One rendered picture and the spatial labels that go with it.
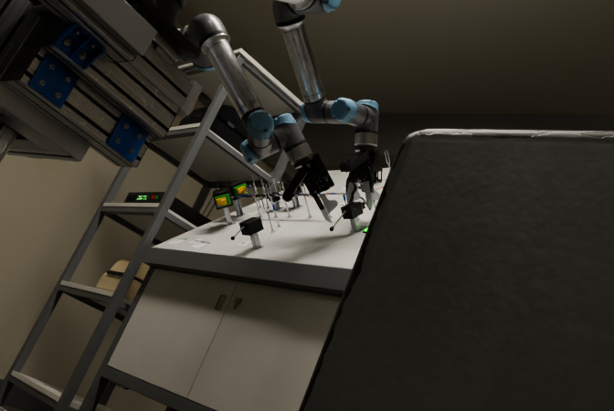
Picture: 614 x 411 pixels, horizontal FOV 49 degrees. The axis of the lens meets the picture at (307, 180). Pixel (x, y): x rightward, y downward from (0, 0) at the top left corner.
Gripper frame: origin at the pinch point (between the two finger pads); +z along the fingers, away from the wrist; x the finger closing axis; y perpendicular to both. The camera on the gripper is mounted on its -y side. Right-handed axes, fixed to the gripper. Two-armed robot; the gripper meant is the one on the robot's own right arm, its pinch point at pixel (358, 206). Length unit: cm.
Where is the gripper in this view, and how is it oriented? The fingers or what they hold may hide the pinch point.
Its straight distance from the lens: 217.5
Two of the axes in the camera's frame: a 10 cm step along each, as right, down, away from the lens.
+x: -7.2, 0.5, 6.9
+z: -0.6, 9.9, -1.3
